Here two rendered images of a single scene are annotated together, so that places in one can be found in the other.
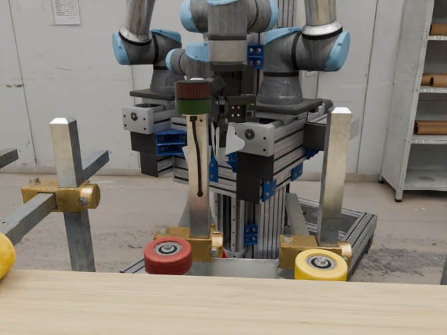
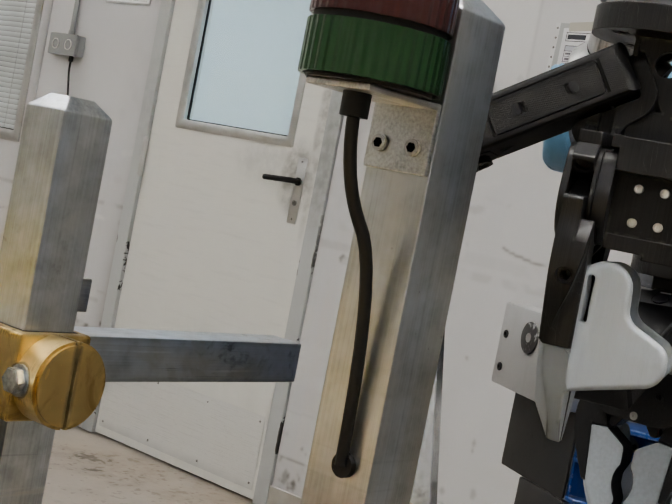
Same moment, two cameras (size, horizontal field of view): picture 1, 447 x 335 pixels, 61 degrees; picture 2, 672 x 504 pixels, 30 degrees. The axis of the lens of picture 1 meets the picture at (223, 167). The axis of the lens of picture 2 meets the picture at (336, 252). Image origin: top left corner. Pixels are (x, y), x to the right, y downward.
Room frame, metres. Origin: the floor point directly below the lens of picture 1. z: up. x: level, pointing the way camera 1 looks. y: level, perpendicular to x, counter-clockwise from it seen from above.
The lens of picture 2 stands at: (0.21, -0.25, 1.08)
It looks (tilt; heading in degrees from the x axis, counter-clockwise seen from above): 3 degrees down; 36
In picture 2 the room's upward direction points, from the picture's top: 11 degrees clockwise
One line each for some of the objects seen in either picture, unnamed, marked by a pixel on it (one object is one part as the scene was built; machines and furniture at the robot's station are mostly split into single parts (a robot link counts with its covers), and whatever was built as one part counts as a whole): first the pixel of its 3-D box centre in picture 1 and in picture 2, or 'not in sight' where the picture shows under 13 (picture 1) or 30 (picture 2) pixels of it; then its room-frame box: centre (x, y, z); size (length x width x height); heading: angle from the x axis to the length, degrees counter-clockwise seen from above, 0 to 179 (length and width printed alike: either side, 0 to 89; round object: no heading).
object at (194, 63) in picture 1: (199, 63); not in sight; (1.06, 0.07, 1.18); 0.09 x 0.08 x 0.11; 33
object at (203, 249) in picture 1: (189, 244); not in sight; (0.67, 0.07, 0.85); 0.13 x 0.06 x 0.05; 86
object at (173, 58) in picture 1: (188, 62); not in sight; (1.15, 0.10, 1.17); 0.11 x 0.11 x 0.08; 33
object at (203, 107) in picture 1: (193, 104); (374, 57); (0.63, 0.05, 1.14); 0.06 x 0.06 x 0.02
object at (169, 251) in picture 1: (169, 274); not in sight; (0.56, 0.09, 0.85); 0.08 x 0.08 x 0.11
